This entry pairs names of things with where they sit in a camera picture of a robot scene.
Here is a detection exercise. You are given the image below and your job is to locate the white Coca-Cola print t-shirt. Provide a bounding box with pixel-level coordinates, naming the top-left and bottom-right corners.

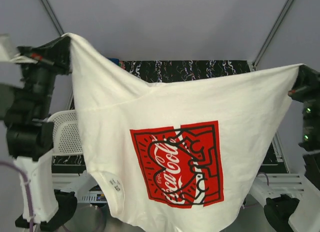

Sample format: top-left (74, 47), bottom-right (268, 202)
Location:
top-left (67, 33), bottom-right (299, 232)

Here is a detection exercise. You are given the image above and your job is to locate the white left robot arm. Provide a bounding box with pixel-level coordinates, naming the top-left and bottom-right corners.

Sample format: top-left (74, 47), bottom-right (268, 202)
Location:
top-left (0, 34), bottom-right (97, 232)

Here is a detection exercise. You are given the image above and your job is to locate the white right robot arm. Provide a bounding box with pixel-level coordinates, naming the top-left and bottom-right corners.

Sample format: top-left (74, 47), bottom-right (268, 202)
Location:
top-left (249, 65), bottom-right (320, 232)

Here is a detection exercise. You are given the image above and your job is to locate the folded blue t-shirt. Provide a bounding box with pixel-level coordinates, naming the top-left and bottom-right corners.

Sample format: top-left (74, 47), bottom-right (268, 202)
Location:
top-left (108, 58), bottom-right (120, 65)

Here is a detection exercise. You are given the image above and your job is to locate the white perforated plastic basket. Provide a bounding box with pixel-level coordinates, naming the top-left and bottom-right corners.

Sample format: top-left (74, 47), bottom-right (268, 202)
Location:
top-left (47, 110), bottom-right (83, 156)

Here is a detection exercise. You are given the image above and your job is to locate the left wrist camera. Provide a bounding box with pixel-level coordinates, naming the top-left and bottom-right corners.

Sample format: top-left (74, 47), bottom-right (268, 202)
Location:
top-left (0, 34), bottom-right (37, 64)

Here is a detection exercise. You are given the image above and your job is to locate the left aluminium frame post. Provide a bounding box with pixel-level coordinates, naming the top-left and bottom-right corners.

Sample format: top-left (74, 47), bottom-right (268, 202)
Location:
top-left (39, 0), bottom-right (65, 35)

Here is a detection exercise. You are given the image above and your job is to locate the aluminium frame post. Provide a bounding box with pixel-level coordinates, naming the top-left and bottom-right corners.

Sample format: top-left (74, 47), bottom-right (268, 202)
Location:
top-left (251, 0), bottom-right (296, 70)
top-left (39, 0), bottom-right (65, 35)

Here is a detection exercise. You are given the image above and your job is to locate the right aluminium frame post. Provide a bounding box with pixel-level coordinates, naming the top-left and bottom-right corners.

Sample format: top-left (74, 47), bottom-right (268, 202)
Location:
top-left (251, 0), bottom-right (296, 70)

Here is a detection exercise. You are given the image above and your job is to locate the white slotted cable duct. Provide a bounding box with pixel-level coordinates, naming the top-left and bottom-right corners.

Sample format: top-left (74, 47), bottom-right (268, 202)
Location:
top-left (77, 191), bottom-right (107, 204)

